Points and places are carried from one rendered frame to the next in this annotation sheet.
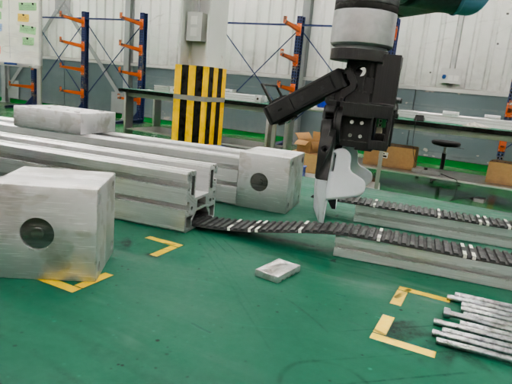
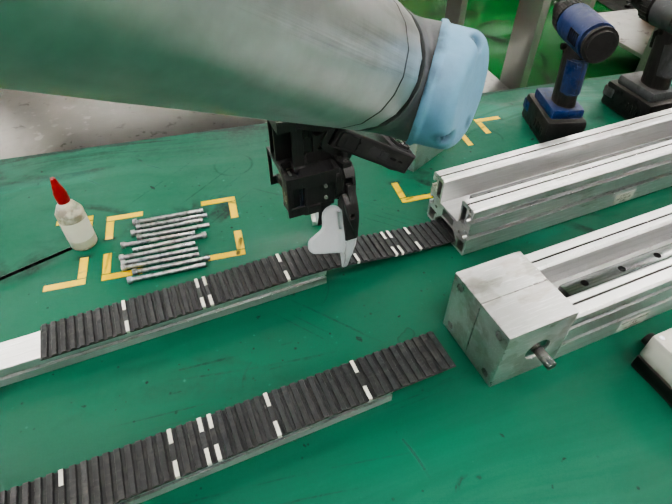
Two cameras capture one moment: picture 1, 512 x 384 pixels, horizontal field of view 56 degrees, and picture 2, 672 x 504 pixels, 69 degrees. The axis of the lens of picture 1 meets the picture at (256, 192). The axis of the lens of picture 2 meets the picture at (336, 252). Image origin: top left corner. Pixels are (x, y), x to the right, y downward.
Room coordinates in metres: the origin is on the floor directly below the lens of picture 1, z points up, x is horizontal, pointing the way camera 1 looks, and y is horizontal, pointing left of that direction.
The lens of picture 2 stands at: (0.97, -0.40, 1.28)
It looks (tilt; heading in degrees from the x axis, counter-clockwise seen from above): 45 degrees down; 139
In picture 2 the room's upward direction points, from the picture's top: straight up
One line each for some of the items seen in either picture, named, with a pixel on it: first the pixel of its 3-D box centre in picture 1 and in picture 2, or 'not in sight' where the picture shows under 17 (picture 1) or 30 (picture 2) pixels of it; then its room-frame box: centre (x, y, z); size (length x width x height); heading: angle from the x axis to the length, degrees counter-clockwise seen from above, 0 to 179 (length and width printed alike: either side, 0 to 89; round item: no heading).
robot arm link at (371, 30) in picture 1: (363, 33); not in sight; (0.61, -0.11, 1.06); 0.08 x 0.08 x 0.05
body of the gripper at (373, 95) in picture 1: (359, 101); (312, 153); (0.61, -0.12, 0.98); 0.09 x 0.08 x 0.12; 72
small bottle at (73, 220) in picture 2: not in sight; (69, 212); (0.33, -0.34, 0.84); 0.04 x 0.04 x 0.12
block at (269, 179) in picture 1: (273, 177); (511, 325); (0.85, -0.03, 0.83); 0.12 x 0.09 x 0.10; 162
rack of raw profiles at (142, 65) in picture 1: (72, 62); not in sight; (10.47, 4.16, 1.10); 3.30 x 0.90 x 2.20; 64
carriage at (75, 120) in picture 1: (65, 125); not in sight; (0.98, 0.40, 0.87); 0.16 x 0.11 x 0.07; 72
